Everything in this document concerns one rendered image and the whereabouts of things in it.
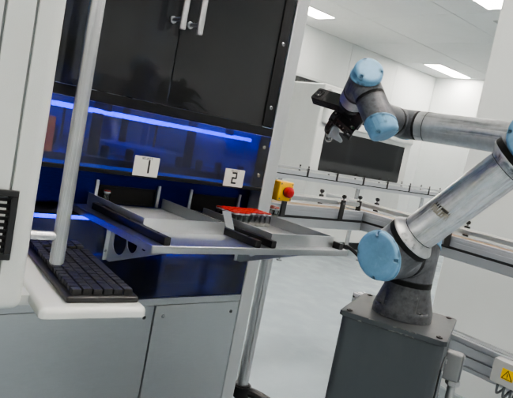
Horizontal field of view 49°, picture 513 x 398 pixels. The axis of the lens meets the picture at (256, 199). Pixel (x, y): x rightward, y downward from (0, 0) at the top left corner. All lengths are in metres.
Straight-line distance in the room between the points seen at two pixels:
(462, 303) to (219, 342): 1.44
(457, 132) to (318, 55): 7.36
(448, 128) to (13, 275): 1.00
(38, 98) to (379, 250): 0.78
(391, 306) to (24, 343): 1.00
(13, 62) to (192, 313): 1.21
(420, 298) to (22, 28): 1.06
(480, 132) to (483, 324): 1.76
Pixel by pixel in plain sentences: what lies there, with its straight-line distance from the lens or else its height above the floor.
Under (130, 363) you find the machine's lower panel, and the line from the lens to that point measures 1.90.
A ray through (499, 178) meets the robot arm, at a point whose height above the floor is 1.18.
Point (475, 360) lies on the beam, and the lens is 2.41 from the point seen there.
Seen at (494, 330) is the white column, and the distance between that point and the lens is 3.01.
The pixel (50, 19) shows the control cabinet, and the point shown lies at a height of 1.28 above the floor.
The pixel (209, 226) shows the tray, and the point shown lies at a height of 0.90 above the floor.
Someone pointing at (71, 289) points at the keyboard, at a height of 0.83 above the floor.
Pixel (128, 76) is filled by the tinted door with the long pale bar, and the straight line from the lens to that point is 1.67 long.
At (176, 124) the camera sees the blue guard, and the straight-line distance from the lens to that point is 1.74.
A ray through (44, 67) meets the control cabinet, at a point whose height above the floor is 1.21.
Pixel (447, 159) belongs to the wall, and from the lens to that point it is 10.72.
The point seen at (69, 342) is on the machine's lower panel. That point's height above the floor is 0.48.
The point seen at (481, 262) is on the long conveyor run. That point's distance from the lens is 2.33.
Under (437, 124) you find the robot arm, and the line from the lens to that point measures 1.44.
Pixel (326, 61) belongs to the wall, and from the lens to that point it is 8.84.
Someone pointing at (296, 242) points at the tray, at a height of 0.89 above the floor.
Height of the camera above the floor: 1.16
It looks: 6 degrees down
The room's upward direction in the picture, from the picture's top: 11 degrees clockwise
